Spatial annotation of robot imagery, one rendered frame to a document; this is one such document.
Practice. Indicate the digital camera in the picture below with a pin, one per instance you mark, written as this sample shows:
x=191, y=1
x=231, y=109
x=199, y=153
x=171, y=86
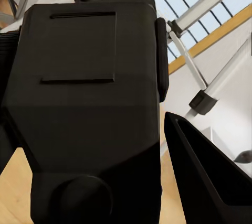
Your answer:
x=81, y=86

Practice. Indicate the fixed window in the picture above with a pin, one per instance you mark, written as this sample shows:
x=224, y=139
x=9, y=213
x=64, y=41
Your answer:
x=220, y=20

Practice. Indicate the camera tripod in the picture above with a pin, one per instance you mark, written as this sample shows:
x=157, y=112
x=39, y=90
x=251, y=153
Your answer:
x=204, y=101

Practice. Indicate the nightstand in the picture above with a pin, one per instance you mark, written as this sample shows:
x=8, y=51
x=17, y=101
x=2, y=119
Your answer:
x=210, y=133

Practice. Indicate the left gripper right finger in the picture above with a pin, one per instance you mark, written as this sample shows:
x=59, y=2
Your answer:
x=213, y=189

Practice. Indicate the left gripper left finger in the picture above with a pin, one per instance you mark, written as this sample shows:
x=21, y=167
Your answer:
x=8, y=142

